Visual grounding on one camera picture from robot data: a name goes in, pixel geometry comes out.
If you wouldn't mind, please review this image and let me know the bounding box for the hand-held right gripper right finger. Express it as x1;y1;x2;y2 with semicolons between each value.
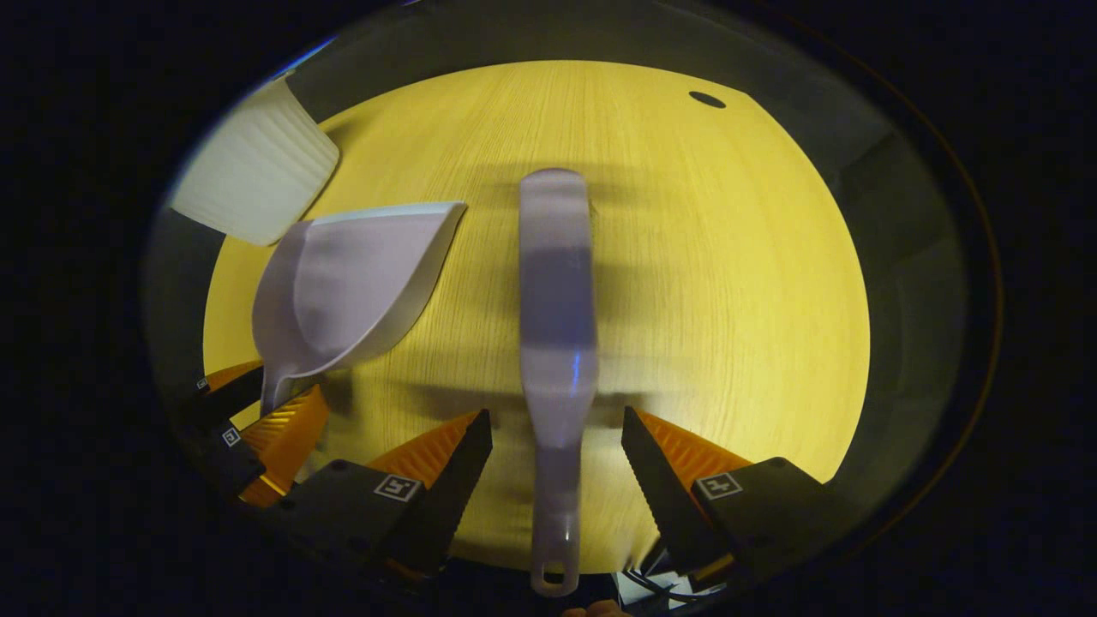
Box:
621;405;858;584

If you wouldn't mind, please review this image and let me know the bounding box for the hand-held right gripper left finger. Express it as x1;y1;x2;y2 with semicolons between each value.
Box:
274;409;494;584

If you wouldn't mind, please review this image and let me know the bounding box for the lilac plastic dustpan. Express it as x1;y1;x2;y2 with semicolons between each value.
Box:
251;201;468;416

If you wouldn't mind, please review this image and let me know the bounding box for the small lilac broom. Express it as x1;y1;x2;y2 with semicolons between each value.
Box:
519;168;598;598

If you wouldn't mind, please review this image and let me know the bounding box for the white ribbed garbage bin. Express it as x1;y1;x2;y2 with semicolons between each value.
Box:
169;77;340;247

